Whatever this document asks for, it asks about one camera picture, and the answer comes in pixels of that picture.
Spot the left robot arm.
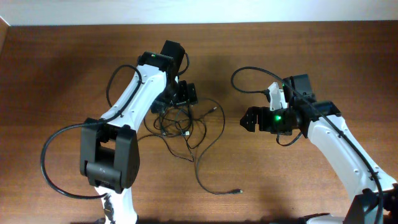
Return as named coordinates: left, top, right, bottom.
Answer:
left=80, top=40, right=197, bottom=223

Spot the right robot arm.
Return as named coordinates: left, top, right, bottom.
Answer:
left=240, top=75, right=397, bottom=223

